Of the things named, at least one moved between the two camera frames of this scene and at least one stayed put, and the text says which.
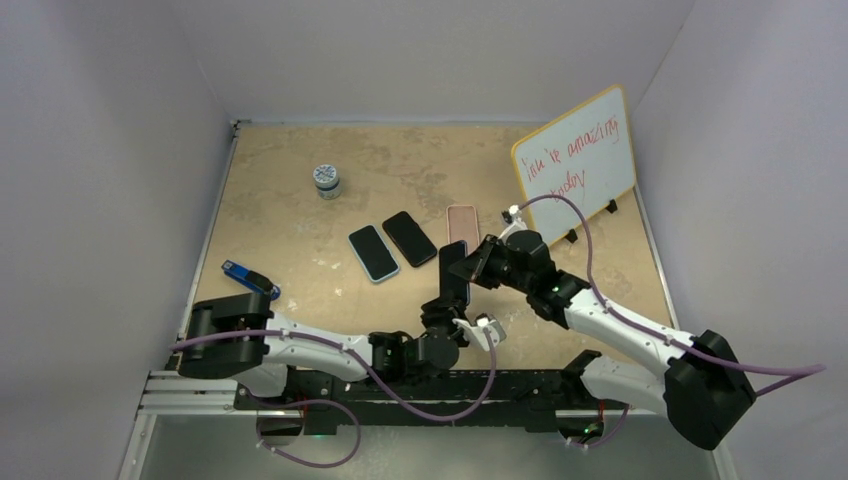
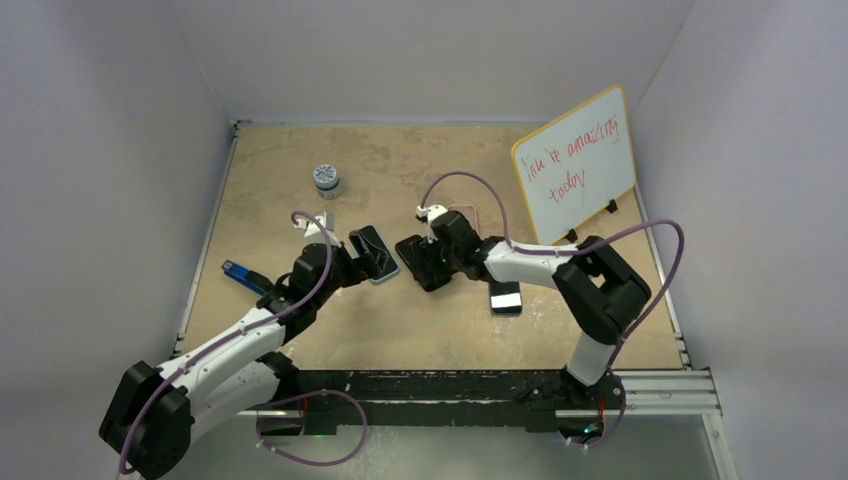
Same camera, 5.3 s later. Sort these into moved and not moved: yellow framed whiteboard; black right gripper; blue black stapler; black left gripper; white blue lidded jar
Moved: black right gripper; black left gripper
Not moved: blue black stapler; yellow framed whiteboard; white blue lidded jar
